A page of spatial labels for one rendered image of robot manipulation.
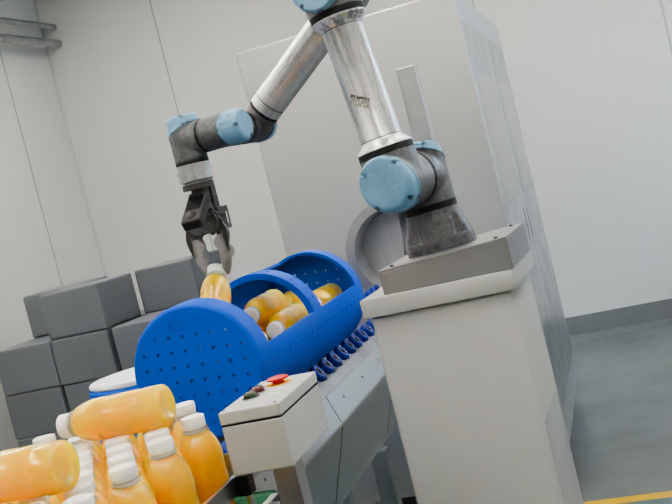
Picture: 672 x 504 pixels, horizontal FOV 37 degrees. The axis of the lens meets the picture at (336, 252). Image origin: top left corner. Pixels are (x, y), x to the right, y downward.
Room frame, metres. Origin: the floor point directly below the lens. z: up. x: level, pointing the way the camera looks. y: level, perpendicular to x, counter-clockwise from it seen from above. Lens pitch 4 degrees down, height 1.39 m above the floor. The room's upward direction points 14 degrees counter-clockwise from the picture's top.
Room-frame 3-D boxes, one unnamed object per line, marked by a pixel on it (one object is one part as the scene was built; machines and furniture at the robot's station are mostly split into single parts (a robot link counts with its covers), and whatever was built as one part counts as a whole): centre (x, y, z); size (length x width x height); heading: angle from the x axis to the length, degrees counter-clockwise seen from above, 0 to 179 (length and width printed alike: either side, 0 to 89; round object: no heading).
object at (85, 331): (5.99, 1.37, 0.59); 1.20 x 0.80 x 1.19; 71
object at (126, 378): (2.66, 0.58, 1.03); 0.28 x 0.28 x 0.01
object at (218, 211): (2.27, 0.26, 1.41); 0.09 x 0.08 x 0.12; 164
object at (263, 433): (1.59, 0.16, 1.05); 0.20 x 0.10 x 0.10; 164
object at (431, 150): (2.16, -0.21, 1.37); 0.13 x 0.12 x 0.14; 153
